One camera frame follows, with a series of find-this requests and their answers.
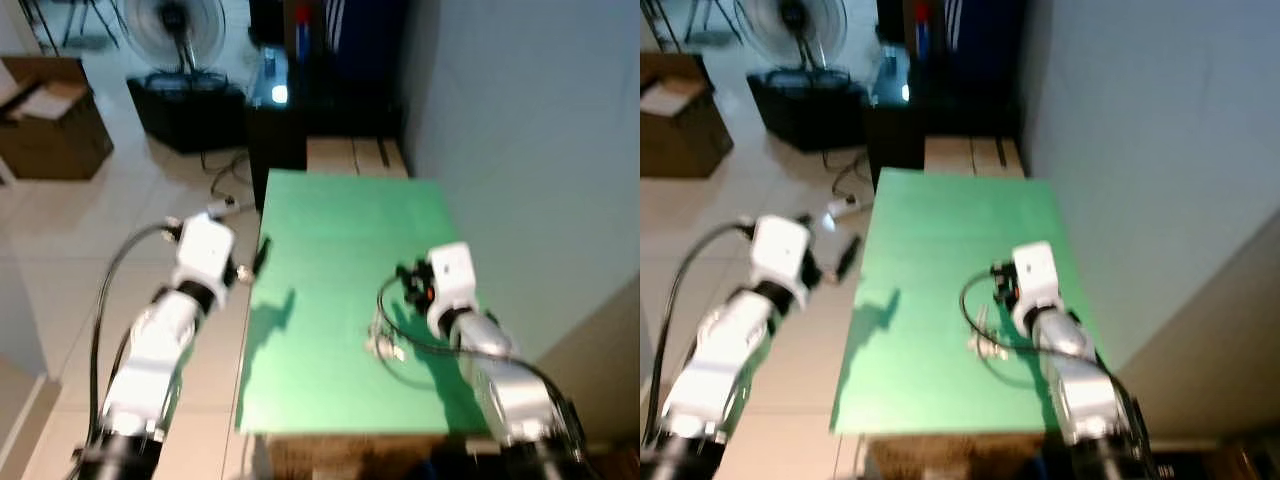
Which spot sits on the closed tan cardboard box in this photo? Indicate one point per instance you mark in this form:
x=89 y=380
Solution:
x=1003 y=158
x=950 y=157
x=330 y=157
x=385 y=158

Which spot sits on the white power strip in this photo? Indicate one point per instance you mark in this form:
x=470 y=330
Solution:
x=840 y=208
x=222 y=207

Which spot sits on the cardboard box under green board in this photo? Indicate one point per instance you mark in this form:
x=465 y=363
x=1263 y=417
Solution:
x=350 y=460
x=950 y=460

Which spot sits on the black cabinet with glass top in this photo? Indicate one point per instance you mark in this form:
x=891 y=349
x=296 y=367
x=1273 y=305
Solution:
x=895 y=145
x=275 y=150

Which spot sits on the standing fan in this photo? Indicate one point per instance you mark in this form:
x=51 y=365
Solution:
x=795 y=20
x=175 y=20

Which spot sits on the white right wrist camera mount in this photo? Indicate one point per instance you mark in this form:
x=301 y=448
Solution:
x=452 y=272
x=1035 y=272

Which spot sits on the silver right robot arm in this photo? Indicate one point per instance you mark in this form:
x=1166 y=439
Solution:
x=1085 y=400
x=500 y=390

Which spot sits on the black plastic case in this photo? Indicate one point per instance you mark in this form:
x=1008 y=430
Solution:
x=810 y=110
x=190 y=115

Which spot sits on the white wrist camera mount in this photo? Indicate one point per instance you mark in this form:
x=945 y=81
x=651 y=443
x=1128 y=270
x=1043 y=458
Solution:
x=1035 y=272
x=205 y=250
x=780 y=250
x=452 y=272

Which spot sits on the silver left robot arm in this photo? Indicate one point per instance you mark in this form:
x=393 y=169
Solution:
x=150 y=360
x=720 y=360

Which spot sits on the open brown cardboard box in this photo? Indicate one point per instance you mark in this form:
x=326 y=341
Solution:
x=60 y=145
x=690 y=145

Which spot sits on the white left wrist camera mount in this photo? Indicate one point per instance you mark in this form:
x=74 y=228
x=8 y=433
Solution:
x=780 y=250
x=205 y=250

